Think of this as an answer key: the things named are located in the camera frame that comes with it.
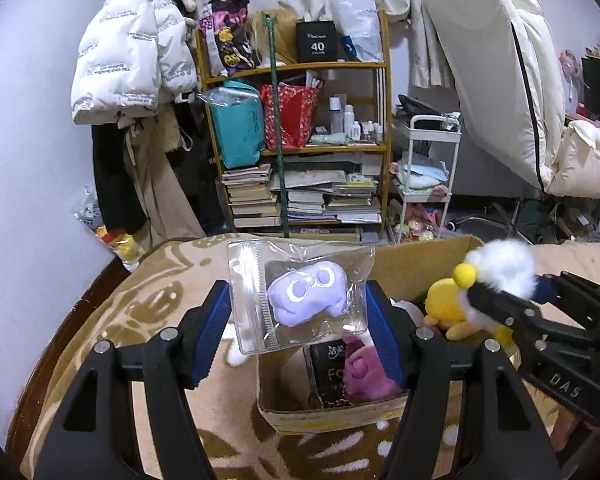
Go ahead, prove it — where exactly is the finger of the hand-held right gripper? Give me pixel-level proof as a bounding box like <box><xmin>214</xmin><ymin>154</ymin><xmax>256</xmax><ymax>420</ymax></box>
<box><xmin>467</xmin><ymin>284</ymin><xmax>588</xmax><ymax>343</ymax></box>
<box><xmin>535</xmin><ymin>271</ymin><xmax>600</xmax><ymax>311</ymax></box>

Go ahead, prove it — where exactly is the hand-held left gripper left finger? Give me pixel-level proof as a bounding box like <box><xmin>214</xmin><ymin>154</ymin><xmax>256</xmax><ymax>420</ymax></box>
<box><xmin>32</xmin><ymin>280</ymin><xmax>233</xmax><ymax>480</ymax></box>

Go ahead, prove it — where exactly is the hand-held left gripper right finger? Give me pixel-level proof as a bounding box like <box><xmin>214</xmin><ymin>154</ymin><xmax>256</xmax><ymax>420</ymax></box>
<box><xmin>365</xmin><ymin>280</ymin><xmax>563</xmax><ymax>480</ymax></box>

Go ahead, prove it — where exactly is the white fluffy plush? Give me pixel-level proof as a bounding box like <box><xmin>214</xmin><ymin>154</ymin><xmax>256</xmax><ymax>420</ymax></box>
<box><xmin>452</xmin><ymin>240</ymin><xmax>538</xmax><ymax>331</ymax></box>

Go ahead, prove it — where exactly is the pink plush toy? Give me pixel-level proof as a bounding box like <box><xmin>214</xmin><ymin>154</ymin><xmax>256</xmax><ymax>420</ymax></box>
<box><xmin>341</xmin><ymin>335</ymin><xmax>406</xmax><ymax>403</ymax></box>

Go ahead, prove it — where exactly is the yellow plush toy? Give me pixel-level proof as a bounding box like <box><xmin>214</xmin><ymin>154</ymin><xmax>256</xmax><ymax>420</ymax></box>
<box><xmin>424</xmin><ymin>277</ymin><xmax>518</xmax><ymax>348</ymax></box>

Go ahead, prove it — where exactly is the bagged lilac plush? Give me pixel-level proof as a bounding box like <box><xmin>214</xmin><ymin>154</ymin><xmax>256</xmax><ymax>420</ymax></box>
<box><xmin>226</xmin><ymin>239</ymin><xmax>377</xmax><ymax>356</ymax></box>

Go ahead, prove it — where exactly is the cardboard box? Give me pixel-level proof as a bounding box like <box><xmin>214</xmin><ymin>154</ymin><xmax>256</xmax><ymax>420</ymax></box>
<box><xmin>257</xmin><ymin>234</ymin><xmax>526</xmax><ymax>436</ymax></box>

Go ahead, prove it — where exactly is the beige patterned blanket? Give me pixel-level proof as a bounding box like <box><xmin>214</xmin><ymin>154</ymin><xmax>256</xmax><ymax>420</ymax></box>
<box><xmin>20</xmin><ymin>232</ymin><xmax>600</xmax><ymax>480</ymax></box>

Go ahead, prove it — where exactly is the black packet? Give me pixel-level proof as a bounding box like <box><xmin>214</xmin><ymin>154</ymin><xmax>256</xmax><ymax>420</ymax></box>
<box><xmin>302</xmin><ymin>342</ymin><xmax>353</xmax><ymax>408</ymax></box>

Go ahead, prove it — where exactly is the office chair base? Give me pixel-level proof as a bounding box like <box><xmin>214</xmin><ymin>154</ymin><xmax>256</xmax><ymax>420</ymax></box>
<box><xmin>450</xmin><ymin>200</ymin><xmax>536</xmax><ymax>246</ymax></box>

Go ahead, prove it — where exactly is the heap of small plush toys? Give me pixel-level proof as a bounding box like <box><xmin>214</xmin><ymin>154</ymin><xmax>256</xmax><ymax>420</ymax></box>
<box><xmin>392</xmin><ymin>205</ymin><xmax>443</xmax><ymax>243</ymax></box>

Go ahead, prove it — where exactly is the yellow red bundle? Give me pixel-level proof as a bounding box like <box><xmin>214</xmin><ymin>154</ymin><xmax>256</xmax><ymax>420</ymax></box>
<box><xmin>96</xmin><ymin>225</ymin><xmax>145</xmax><ymax>263</ymax></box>

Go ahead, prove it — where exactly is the stack of books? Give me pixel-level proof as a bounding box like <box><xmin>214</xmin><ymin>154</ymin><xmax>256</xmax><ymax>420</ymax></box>
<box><xmin>221</xmin><ymin>164</ymin><xmax>281</xmax><ymax>228</ymax></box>

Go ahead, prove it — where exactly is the cream padded cushion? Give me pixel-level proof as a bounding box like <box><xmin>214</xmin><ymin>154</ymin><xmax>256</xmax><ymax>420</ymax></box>
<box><xmin>547</xmin><ymin>120</ymin><xmax>600</xmax><ymax>198</ymax></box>

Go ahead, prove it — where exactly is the pile of books and papers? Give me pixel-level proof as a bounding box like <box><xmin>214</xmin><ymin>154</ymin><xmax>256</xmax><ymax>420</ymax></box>
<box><xmin>270</xmin><ymin>152</ymin><xmax>383</xmax><ymax>226</ymax></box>

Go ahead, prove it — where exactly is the beige hanging coat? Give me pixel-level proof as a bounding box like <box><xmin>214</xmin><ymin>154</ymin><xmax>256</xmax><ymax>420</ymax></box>
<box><xmin>122</xmin><ymin>107</ymin><xmax>206</xmax><ymax>248</ymax></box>

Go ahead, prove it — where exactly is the light blue cloth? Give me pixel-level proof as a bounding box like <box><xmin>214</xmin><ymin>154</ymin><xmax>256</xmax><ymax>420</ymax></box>
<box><xmin>392</xmin><ymin>160</ymin><xmax>451</xmax><ymax>193</ymax></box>

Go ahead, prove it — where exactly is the black hanging garment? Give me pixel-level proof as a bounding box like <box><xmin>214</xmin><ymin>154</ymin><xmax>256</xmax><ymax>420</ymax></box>
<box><xmin>91</xmin><ymin>122</ymin><xmax>148</xmax><ymax>236</ymax></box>

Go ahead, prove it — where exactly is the wooden shelf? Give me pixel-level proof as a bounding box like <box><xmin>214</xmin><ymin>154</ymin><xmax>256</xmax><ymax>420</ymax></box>
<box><xmin>195</xmin><ymin>10</ymin><xmax>393</xmax><ymax>243</ymax></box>

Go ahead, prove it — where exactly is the green pole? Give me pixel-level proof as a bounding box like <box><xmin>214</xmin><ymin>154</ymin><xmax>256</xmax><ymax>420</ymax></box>
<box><xmin>262</xmin><ymin>12</ymin><xmax>291</xmax><ymax>238</ymax></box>

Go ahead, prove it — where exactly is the white trolley cart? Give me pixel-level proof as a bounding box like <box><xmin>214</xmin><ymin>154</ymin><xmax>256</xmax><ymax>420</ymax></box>
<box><xmin>390</xmin><ymin>114</ymin><xmax>463</xmax><ymax>246</ymax></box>

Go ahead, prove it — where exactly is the teal bag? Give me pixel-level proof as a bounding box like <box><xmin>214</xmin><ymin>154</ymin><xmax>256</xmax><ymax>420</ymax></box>
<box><xmin>210</xmin><ymin>85</ymin><xmax>266</xmax><ymax>170</ymax></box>

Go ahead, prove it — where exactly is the group of cosmetic bottles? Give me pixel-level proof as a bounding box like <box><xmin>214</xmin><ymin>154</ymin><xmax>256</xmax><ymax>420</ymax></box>
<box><xmin>328</xmin><ymin>96</ymin><xmax>385</xmax><ymax>142</ymax></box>

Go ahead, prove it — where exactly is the black bag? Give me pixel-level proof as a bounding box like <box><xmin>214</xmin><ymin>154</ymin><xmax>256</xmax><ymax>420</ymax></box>
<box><xmin>396</xmin><ymin>94</ymin><xmax>461</xmax><ymax>131</ymax></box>

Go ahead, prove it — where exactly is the red gift bag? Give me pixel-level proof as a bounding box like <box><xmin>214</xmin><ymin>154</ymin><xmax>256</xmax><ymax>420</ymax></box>
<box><xmin>259</xmin><ymin>84</ymin><xmax>320</xmax><ymax>151</ymax></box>

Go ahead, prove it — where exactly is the pink desk fan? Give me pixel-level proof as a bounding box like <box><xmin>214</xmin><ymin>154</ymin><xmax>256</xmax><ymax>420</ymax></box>
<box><xmin>559</xmin><ymin>49</ymin><xmax>585</xmax><ymax>103</ymax></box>

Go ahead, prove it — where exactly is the crumpled clear plastic bag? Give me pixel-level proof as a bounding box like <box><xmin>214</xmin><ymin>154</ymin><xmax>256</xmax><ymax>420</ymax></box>
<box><xmin>196</xmin><ymin>86</ymin><xmax>261</xmax><ymax>108</ymax></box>

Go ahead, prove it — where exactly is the white mattress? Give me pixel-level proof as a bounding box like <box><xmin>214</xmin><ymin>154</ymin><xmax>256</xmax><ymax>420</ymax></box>
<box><xmin>422</xmin><ymin>0</ymin><xmax>568</xmax><ymax>196</ymax></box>

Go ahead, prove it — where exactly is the patterned tote bag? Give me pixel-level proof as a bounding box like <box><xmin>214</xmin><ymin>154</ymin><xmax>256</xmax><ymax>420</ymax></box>
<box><xmin>200</xmin><ymin>0</ymin><xmax>261</xmax><ymax>76</ymax></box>

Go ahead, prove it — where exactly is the black box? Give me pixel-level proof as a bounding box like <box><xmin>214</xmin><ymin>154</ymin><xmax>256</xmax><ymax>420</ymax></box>
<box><xmin>295</xmin><ymin>20</ymin><xmax>338</xmax><ymax>64</ymax></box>

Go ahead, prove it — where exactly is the white puffer jacket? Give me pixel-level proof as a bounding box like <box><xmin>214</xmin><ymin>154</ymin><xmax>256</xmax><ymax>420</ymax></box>
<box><xmin>70</xmin><ymin>0</ymin><xmax>198</xmax><ymax>126</ymax></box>

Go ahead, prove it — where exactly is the blonde wig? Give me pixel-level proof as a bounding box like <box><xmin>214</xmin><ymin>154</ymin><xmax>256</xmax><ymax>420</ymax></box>
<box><xmin>245</xmin><ymin>9</ymin><xmax>301</xmax><ymax>66</ymax></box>

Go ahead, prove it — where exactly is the white plastic bag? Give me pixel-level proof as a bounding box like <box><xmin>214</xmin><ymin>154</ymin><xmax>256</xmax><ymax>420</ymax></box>
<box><xmin>327</xmin><ymin>0</ymin><xmax>383</xmax><ymax>61</ymax></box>

